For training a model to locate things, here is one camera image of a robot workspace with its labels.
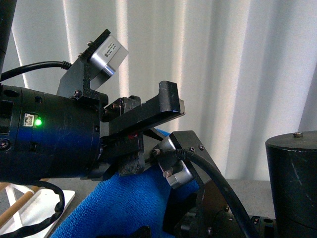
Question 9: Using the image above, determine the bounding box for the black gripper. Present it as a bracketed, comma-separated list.
[0, 85, 101, 182]

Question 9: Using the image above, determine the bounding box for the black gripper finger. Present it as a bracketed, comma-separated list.
[102, 81, 185, 136]
[86, 131, 159, 179]

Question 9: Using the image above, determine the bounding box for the blue microfiber cloth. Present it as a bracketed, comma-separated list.
[50, 127, 199, 238]

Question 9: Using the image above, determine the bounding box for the white towel rack tray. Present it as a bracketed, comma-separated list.
[0, 182, 76, 238]

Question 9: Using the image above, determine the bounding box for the left wooden rack rod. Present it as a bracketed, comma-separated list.
[0, 182, 40, 227]

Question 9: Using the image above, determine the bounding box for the silver wrist camera lower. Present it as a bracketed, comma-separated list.
[152, 135, 194, 189]

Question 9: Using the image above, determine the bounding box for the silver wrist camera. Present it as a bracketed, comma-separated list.
[152, 135, 194, 189]
[89, 35, 128, 78]

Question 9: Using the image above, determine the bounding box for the black camera cable lower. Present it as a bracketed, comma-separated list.
[170, 148, 260, 238]

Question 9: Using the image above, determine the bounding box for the black camera cable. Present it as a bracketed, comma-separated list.
[170, 148, 260, 238]
[0, 60, 73, 82]

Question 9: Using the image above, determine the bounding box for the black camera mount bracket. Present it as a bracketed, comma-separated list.
[56, 29, 110, 104]

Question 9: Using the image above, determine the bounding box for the silver wrist camera upper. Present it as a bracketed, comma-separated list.
[89, 35, 128, 78]

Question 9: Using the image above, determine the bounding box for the black coiled cable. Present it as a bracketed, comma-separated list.
[0, 180, 65, 236]

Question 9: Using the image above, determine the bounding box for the black camera cable upper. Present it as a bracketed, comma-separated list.
[0, 60, 73, 82]

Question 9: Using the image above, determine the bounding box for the black lower camera bracket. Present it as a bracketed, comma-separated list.
[143, 127, 251, 238]

